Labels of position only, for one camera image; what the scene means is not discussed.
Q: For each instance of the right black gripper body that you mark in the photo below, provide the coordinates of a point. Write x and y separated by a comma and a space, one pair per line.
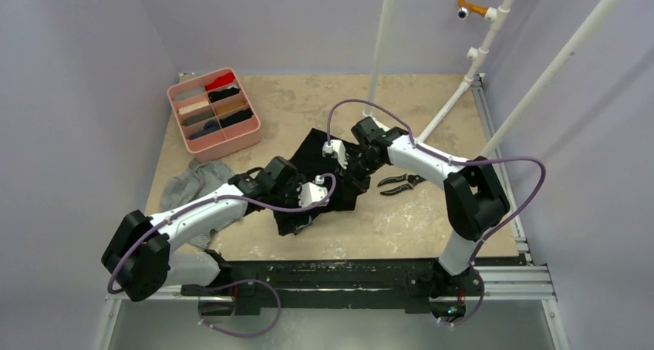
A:
355, 172

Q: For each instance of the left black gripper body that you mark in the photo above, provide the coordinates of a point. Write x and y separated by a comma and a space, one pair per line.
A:
288, 195

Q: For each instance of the black underwear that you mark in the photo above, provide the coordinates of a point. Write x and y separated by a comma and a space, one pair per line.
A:
310, 162

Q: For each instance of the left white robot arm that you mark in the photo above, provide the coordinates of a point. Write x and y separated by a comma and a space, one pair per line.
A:
142, 255

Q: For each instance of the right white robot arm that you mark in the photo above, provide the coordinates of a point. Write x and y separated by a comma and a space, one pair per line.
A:
475, 199

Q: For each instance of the grey striped underwear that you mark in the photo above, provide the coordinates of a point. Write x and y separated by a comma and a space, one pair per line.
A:
198, 180

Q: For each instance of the black rolled garment lower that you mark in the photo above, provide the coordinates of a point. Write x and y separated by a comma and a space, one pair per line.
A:
236, 117

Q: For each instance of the black rolled garment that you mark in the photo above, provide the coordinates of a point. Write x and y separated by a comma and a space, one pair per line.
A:
236, 117
218, 95

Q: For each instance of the navy rolled garment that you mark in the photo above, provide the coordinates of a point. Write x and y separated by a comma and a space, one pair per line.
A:
210, 126

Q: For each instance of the pink divided organizer tray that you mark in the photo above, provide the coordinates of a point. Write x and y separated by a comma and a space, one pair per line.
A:
214, 114

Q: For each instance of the black rolled garment upper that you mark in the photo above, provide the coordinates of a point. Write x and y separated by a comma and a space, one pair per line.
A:
218, 95

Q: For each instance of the dark grey rolled garment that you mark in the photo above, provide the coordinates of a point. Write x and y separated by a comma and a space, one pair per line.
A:
207, 114

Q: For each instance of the beige rolled garment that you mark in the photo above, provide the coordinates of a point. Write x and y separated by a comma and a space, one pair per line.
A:
193, 107

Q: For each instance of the red rolled garment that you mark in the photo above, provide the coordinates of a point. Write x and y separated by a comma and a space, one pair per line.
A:
220, 81

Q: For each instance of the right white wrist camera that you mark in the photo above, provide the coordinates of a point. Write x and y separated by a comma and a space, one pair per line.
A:
336, 150

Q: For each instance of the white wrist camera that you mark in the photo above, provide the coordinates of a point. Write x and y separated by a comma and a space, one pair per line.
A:
336, 150
313, 192

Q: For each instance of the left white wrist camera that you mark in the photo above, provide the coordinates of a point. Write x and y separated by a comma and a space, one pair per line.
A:
313, 192

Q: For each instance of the black handled pliers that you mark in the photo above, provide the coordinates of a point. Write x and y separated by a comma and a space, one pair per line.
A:
405, 182

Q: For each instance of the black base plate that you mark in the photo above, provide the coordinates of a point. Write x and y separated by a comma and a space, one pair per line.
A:
413, 285

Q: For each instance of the orange mounted camera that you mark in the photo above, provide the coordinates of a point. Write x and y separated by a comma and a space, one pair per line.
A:
465, 9

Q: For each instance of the white pvc pipe frame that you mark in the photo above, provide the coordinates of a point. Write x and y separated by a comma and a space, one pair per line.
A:
477, 56

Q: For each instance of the aluminium rail frame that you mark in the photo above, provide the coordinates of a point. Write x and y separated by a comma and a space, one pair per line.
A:
499, 282

